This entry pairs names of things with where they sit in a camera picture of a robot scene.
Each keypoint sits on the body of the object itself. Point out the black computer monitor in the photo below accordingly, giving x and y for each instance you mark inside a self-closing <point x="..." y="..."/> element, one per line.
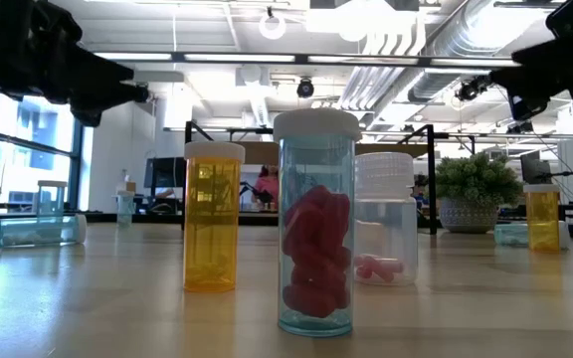
<point x="535" y="169"/>
<point x="164" y="171"/>

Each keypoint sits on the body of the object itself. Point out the small clear vial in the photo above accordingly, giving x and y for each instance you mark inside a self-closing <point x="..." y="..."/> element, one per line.
<point x="125" y="209"/>

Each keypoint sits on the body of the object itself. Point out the light blue pill bottle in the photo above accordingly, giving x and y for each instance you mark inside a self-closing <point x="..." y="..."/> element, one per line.
<point x="52" y="199"/>

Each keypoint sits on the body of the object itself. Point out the orange pill bottle white cap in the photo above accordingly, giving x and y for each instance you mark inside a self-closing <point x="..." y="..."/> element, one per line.
<point x="212" y="224"/>
<point x="542" y="219"/>

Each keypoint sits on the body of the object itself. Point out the black ceiling spotlight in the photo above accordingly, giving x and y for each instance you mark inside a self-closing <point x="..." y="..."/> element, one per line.
<point x="468" y="90"/>
<point x="305" y="88"/>
<point x="143" y="94"/>

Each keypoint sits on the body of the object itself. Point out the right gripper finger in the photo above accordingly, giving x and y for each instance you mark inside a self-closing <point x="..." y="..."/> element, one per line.
<point x="540" y="55"/>
<point x="530" y="82"/>

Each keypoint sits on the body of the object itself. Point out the long ceiling light bar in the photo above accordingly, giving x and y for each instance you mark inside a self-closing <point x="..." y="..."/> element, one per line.
<point x="242" y="57"/>

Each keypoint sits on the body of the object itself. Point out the green plant in grey pot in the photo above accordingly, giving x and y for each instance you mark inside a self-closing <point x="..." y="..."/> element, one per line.
<point x="470" y="184"/>

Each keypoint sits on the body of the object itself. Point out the clear bottle with pink pills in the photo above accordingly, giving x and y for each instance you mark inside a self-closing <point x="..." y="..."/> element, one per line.
<point x="388" y="224"/>

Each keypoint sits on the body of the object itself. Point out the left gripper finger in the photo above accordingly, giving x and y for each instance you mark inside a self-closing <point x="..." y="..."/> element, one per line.
<point x="92" y="102"/>
<point x="97" y="67"/>

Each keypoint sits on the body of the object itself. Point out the blue bottle with white pills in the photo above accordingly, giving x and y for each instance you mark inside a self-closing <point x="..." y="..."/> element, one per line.
<point x="38" y="231"/>

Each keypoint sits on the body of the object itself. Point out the cardboard box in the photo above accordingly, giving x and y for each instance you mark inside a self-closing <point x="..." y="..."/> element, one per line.
<point x="126" y="186"/>

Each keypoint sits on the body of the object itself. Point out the person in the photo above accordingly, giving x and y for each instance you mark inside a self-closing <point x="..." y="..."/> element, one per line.
<point x="268" y="189"/>
<point x="422" y="199"/>

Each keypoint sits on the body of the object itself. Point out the wooden shelf with black legs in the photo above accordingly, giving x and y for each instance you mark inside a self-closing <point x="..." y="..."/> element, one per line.
<point x="261" y="154"/>

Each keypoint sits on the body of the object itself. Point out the blue bottle with red pills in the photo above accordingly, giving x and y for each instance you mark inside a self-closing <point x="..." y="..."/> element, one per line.
<point x="316" y="248"/>

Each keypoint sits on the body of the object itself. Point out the teal pill bottle white cap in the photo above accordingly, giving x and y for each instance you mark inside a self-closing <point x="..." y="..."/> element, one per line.
<point x="510" y="234"/>

